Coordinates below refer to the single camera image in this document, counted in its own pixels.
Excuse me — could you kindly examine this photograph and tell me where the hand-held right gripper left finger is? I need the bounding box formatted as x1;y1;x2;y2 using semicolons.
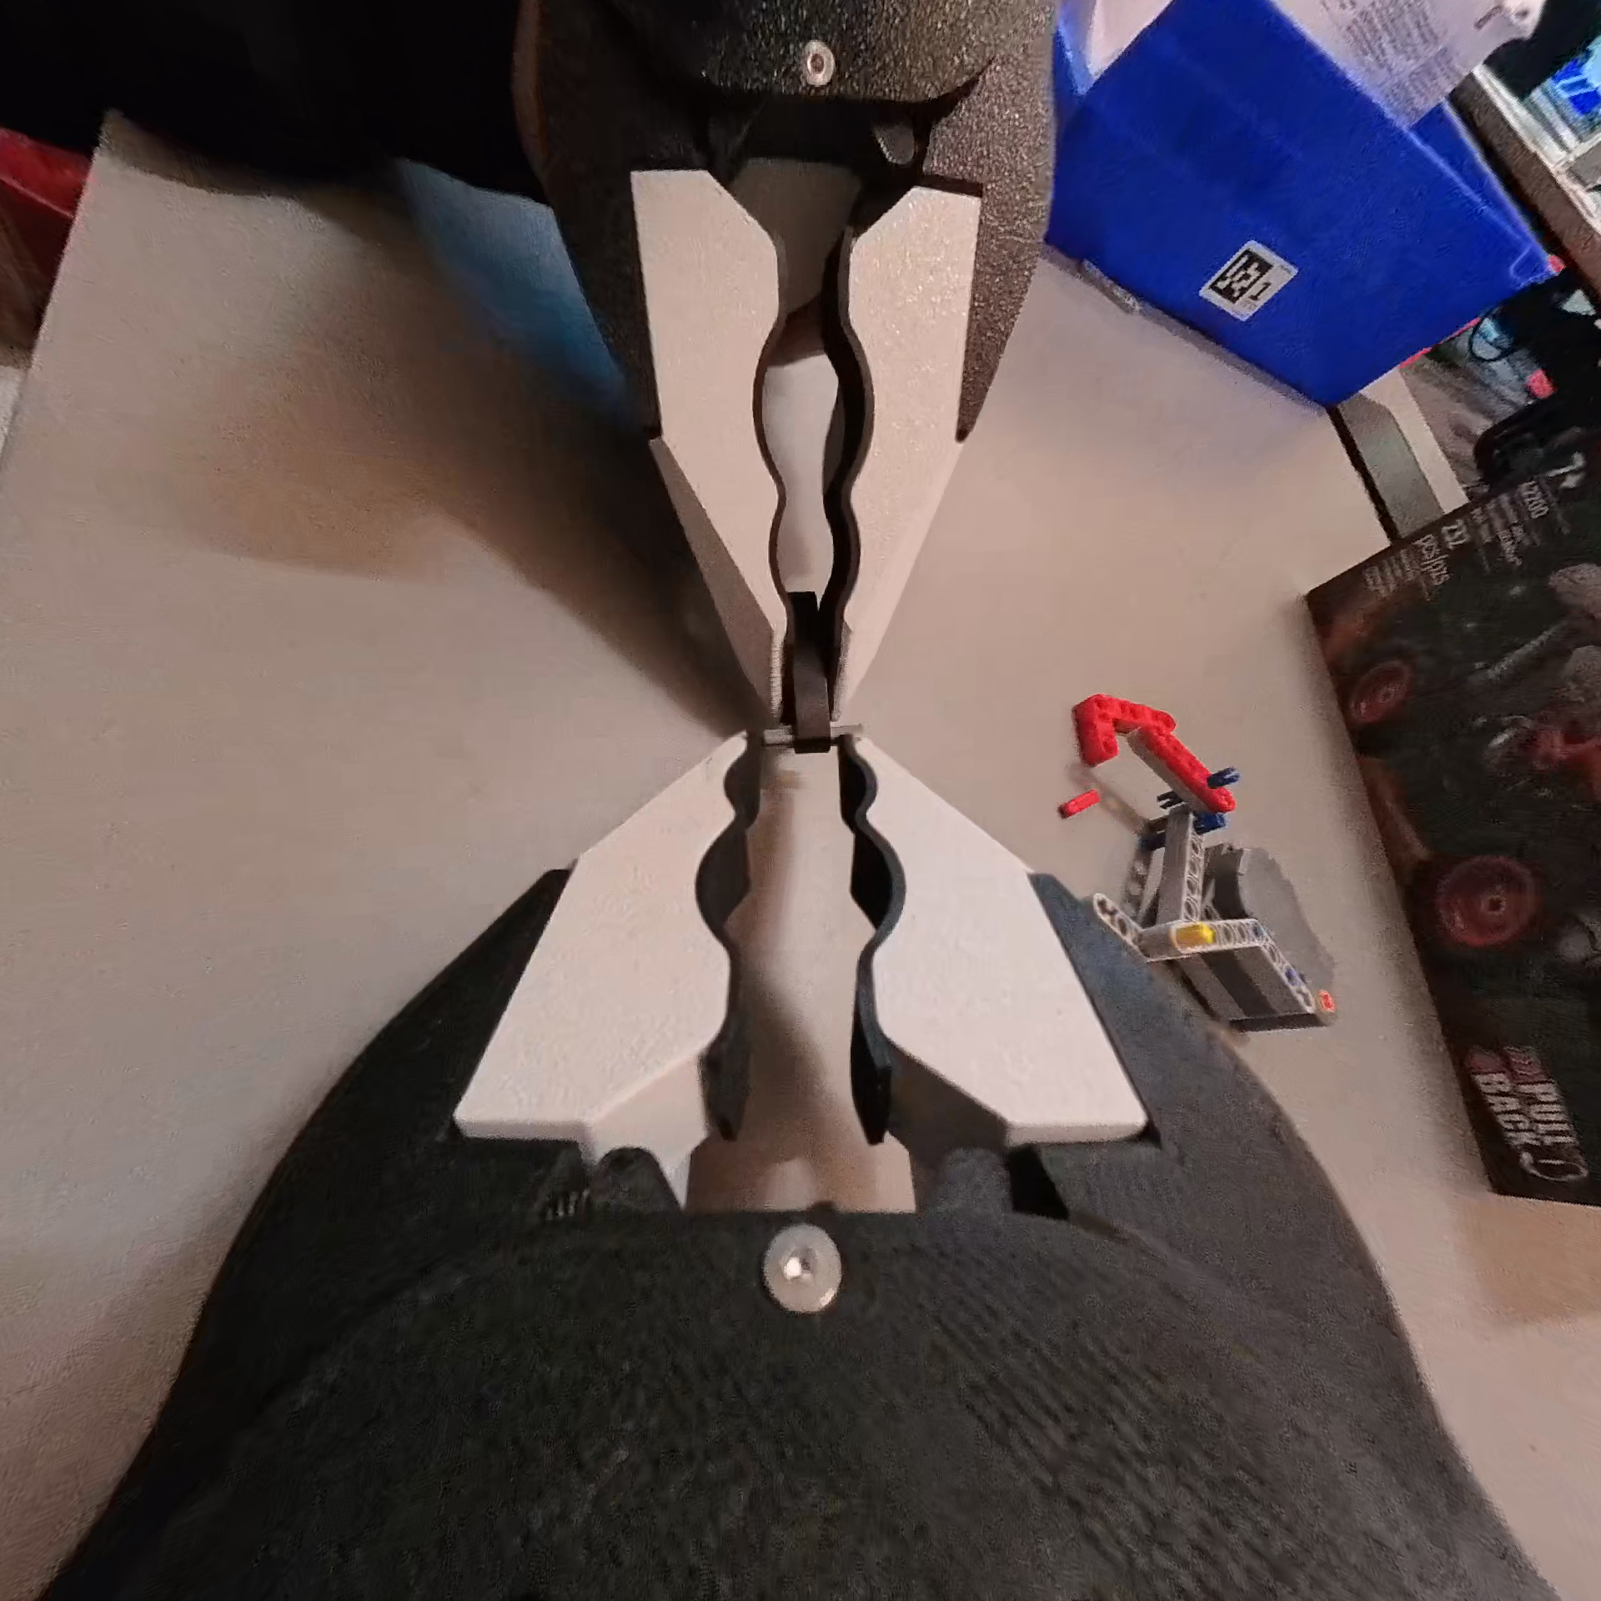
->
453;733;783;1205

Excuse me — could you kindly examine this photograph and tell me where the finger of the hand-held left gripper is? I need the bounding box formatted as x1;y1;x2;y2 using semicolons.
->
628;170;807;735
824;186;983;735

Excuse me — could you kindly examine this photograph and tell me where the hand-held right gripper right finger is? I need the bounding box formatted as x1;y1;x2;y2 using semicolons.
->
834;735;1148;1203

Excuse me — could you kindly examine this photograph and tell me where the small black lego piece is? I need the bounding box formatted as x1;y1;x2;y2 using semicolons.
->
765;592;866;755

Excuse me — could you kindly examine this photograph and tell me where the grey lego model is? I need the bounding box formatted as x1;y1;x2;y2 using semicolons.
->
1091;801;1339;1034

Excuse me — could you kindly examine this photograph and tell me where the red angled lego beam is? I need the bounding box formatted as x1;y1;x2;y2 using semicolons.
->
1070;694;1179;769

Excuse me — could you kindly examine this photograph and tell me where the red straight lego beam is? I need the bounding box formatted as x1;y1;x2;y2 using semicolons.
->
1131;733;1240;815

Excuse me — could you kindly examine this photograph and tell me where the dark lego set box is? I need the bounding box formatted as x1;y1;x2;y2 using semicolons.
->
1303;426;1601;1209

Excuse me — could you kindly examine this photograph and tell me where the square printed tag sticker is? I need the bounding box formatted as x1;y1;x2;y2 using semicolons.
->
1198;241;1297;323

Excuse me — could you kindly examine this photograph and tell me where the blue plastic storage bin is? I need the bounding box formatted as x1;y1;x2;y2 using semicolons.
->
1044;0;1564;409

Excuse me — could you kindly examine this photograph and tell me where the white paper sheet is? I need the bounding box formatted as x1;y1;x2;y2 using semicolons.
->
1274;0;1495;128

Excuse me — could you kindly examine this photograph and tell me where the red box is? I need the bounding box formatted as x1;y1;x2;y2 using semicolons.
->
0;132;89;353

